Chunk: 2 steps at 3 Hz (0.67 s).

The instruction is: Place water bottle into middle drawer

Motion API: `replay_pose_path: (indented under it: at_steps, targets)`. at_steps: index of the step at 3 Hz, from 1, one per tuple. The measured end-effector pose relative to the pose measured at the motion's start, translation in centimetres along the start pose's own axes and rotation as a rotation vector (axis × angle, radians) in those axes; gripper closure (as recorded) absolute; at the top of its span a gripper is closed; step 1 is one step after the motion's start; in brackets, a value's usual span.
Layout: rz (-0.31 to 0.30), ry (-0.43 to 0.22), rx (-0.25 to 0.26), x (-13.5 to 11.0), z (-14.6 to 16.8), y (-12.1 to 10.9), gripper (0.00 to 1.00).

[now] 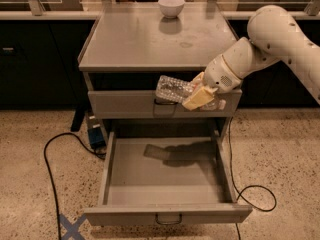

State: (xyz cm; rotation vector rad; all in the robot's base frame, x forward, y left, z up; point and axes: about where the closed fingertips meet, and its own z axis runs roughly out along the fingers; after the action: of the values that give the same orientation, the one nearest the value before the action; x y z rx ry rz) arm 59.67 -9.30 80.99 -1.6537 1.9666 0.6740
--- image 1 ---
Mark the blue power box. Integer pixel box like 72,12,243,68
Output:
86,114,106,149

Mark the grey metal drawer cabinet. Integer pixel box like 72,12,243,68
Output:
77,2,254,227

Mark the dark counter cabinet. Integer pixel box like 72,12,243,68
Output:
0,19,94,110

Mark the clear plastic water bottle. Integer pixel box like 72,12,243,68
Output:
155,75,226,110

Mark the black cable floor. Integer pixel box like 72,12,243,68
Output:
43,132,107,240
227,116,278,240

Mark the closed grey top drawer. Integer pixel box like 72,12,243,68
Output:
88,89,242,119

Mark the black cable right floor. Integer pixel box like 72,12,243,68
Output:
227,116,278,240

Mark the white ceramic bowl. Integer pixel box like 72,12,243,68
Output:
158,0,185,18

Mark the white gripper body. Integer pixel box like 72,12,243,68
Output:
203,38,264,93

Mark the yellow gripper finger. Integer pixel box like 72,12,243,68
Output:
182,86,217,110
191,72,204,85

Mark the open grey middle drawer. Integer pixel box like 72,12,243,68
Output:
85,132,252,226

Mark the blue tape cross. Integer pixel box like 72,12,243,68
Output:
59,214,86,240

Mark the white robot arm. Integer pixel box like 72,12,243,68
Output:
182,5,320,110

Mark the black cable left floor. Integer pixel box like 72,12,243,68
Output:
43,132,107,240

